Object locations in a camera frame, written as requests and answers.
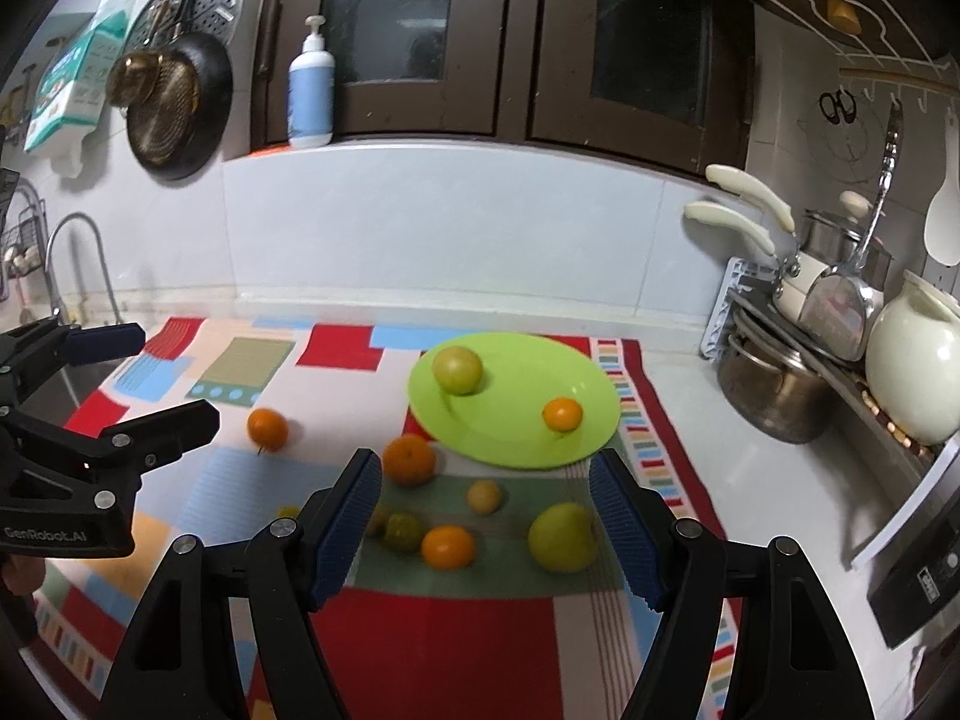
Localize small orange tangerine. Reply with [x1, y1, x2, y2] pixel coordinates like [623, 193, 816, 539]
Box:
[420, 525, 477, 571]

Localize green apple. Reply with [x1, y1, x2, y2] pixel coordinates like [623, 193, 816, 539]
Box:
[431, 346, 483, 397]
[527, 502, 599, 574]

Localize thin chrome faucet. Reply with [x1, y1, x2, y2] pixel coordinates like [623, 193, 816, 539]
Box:
[45, 211, 125, 329]

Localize black knife block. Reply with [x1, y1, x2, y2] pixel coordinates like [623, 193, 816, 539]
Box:
[867, 493, 960, 650]

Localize black frying pan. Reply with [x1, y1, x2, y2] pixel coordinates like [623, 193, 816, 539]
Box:
[127, 0, 235, 182]

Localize colourful patchwork table cloth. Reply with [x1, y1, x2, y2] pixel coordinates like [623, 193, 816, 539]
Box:
[37, 317, 658, 718]

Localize teal tissue package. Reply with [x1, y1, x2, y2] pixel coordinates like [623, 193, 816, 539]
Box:
[25, 10, 128, 160]

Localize stainless steel stockpot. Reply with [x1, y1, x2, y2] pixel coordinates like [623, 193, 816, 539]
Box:
[718, 333, 836, 445]

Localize small copper saucepan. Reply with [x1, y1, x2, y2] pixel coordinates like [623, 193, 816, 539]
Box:
[106, 11, 184, 109]

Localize small yellow-brown fruit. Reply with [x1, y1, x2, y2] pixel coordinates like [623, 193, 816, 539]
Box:
[466, 479, 505, 517]

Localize white ceramic pot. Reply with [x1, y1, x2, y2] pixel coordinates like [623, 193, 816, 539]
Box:
[866, 270, 960, 445]

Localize metal spatula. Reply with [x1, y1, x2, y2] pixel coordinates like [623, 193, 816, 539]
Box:
[799, 98, 903, 362]

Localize green plate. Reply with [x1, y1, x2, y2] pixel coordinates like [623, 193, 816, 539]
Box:
[407, 332, 622, 472]

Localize blue white soap dispenser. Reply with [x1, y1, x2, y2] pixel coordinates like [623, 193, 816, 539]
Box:
[288, 15, 335, 149]

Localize white metal pot shelf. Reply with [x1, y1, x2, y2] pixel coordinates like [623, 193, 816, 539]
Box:
[700, 257, 958, 569]

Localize round metal steamer rack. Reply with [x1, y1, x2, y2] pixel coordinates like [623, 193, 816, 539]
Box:
[124, 0, 242, 52]

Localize steel pot with lid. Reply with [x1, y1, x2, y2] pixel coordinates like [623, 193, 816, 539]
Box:
[773, 190, 874, 325]

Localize white rice paddle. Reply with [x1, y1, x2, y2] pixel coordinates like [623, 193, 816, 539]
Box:
[924, 109, 960, 266]

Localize black scissors on hook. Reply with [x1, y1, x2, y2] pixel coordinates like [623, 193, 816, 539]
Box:
[817, 88, 857, 125]

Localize wire sink basket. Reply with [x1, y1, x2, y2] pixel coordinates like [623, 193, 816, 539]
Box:
[2, 167, 47, 301]

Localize lower cream pan handle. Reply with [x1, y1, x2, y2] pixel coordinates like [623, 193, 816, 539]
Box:
[683, 200, 776, 259]

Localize cream pan handle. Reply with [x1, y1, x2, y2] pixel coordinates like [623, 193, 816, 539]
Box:
[683, 200, 776, 259]
[704, 164, 796, 234]

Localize upper cream pan handle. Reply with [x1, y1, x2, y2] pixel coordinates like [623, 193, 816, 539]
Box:
[704, 164, 796, 234]

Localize white wire wall rack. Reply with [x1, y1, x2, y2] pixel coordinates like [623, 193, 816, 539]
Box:
[760, 0, 958, 112]

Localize dark brown window frame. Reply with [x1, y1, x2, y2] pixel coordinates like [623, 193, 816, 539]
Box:
[251, 0, 755, 177]

